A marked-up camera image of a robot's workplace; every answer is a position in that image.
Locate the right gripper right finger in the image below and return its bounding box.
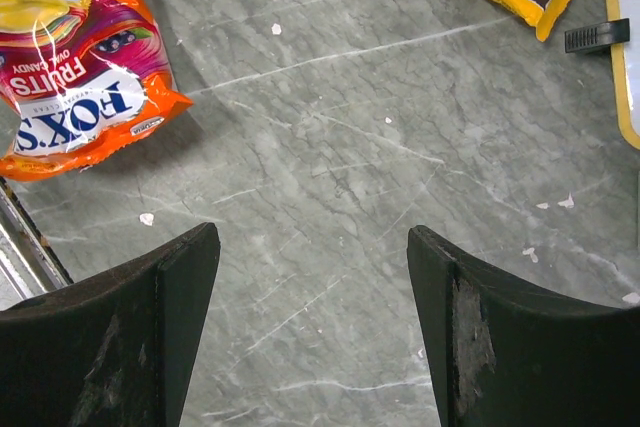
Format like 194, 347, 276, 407
407, 225, 639, 426

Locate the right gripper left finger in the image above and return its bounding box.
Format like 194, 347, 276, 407
1, 223, 221, 426

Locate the orange Fox's fruits bag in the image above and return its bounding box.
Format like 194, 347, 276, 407
1, 0, 190, 181

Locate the small whiteboard with writing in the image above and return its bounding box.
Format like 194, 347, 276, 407
563, 0, 640, 151

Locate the aluminium rail frame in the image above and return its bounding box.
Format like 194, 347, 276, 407
0, 178, 74, 310

